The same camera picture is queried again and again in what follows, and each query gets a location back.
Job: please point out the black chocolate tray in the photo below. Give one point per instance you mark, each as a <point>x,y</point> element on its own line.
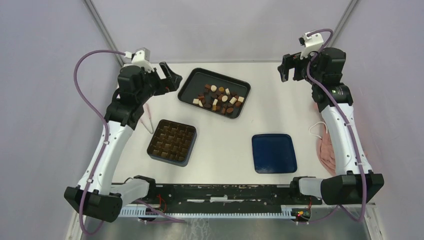
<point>228,100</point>

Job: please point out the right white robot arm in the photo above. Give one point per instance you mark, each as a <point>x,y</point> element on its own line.
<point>354,182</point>

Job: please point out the pink cloth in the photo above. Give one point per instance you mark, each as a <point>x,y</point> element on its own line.
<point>326,150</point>

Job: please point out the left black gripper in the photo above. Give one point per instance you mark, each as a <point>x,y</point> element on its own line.
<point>171,81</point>

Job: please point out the pink tongs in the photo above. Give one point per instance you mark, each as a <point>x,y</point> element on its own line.
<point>147,121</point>

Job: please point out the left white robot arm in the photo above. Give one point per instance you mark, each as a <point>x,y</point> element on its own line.
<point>94,195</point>

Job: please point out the white cable duct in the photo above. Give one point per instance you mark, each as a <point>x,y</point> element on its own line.
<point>141,211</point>

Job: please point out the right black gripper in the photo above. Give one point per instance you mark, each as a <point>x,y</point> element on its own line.
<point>284,68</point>

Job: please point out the blue box lid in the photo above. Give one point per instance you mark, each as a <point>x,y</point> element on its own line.
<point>273,153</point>

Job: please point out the blue chocolate box with insert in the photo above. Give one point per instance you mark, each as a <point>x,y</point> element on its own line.
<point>172,142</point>

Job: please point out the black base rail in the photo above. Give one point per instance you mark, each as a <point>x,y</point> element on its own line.
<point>226,198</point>

